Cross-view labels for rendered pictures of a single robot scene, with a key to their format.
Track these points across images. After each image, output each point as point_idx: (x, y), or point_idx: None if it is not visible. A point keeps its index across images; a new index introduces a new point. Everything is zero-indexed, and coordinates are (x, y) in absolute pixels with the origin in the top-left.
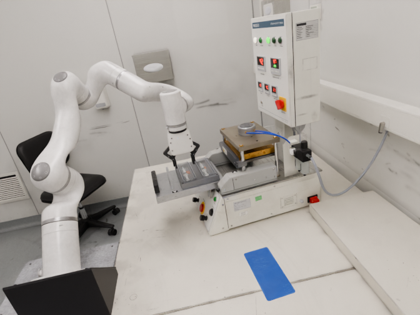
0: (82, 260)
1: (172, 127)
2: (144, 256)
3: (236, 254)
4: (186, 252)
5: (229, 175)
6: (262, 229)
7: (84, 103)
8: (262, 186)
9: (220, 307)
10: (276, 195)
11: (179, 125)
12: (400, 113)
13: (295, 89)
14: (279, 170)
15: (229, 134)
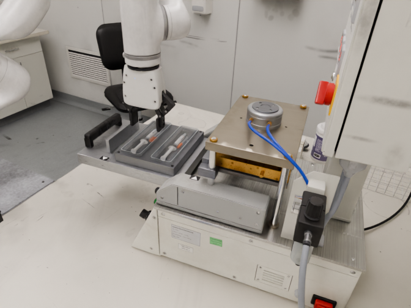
0: (5, 179)
1: (125, 55)
2: (46, 217)
3: (124, 302)
4: (84, 247)
5: (180, 178)
6: (200, 291)
7: None
8: (226, 229)
9: None
10: (251, 256)
11: (134, 58)
12: None
13: (362, 69)
14: (277, 219)
15: (237, 109)
